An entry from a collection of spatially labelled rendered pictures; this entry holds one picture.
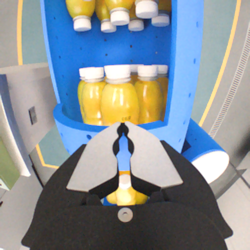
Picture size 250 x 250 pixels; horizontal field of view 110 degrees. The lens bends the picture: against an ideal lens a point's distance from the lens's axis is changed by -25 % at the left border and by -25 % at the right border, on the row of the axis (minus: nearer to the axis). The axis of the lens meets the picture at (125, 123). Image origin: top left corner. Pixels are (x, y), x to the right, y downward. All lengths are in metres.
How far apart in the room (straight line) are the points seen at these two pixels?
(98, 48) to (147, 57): 0.14
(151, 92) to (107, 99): 0.08
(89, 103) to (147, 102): 0.11
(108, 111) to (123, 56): 0.24
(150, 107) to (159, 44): 0.19
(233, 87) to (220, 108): 0.36
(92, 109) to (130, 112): 0.08
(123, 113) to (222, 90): 1.83
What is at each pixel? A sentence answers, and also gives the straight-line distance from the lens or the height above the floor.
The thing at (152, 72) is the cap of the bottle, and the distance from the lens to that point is 0.22.
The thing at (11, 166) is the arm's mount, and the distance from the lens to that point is 0.45.
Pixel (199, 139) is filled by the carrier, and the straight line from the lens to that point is 0.64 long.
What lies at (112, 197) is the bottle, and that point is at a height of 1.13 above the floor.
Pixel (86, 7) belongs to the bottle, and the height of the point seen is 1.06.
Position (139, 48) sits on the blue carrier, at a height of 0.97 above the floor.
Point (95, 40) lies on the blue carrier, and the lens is 0.38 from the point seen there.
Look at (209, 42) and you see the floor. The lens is 1.71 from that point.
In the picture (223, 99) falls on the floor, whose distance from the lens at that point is 2.01.
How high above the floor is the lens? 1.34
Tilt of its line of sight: 61 degrees down
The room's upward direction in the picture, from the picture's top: 176 degrees clockwise
